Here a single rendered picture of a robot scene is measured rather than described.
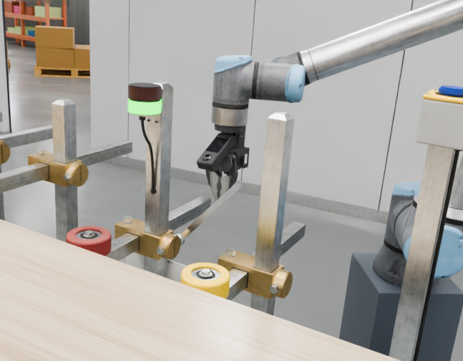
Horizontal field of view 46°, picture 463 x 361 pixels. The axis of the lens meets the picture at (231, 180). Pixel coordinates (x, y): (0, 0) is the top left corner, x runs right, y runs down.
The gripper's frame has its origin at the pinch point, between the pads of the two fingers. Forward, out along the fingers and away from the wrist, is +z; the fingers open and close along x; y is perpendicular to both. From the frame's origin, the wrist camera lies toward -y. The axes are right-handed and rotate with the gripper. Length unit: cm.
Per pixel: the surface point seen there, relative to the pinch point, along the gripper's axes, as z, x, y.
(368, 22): -43, 51, 225
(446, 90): -39, -57, -28
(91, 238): -6.9, -4.7, -47.0
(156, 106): -30.4, -9.6, -36.0
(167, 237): -3.4, -9.6, -31.6
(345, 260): 83, 20, 159
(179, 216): -2.3, -2.6, -19.4
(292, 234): -2.3, -26.7, -10.4
